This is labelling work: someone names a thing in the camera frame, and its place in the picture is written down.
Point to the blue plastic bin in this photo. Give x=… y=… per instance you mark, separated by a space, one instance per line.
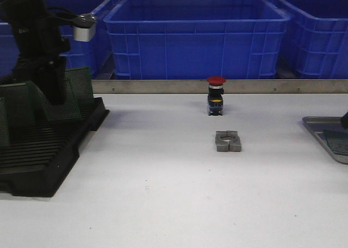
x=314 y=45
x=93 y=53
x=195 y=39

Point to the blue right plastic bin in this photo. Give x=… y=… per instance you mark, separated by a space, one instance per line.
x=314 y=45

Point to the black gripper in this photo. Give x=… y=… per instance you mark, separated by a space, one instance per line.
x=40 y=45

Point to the black slotted board rack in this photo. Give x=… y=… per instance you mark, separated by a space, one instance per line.
x=41 y=156

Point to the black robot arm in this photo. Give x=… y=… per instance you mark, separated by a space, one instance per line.
x=23 y=6

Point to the metal table edge rail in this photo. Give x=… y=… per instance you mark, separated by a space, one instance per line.
x=244 y=86

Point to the green perforated circuit board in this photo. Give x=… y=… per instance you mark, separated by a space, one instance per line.
x=44 y=110
x=18 y=106
x=5 y=138
x=336 y=141
x=80 y=80

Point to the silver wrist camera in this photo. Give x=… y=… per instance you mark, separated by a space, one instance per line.
x=84 y=27

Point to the blue center plastic bin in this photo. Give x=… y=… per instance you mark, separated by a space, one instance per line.
x=195 y=39

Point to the blue left plastic bin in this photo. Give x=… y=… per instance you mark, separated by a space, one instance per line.
x=93 y=53

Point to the grey metal clamp block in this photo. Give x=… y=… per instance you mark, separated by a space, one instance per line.
x=227 y=141

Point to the silver metal tray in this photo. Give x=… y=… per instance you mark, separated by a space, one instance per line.
x=316 y=126

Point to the red emergency stop button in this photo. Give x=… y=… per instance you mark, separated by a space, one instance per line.
x=215 y=99

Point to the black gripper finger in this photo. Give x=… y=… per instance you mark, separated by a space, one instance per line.
x=344 y=121

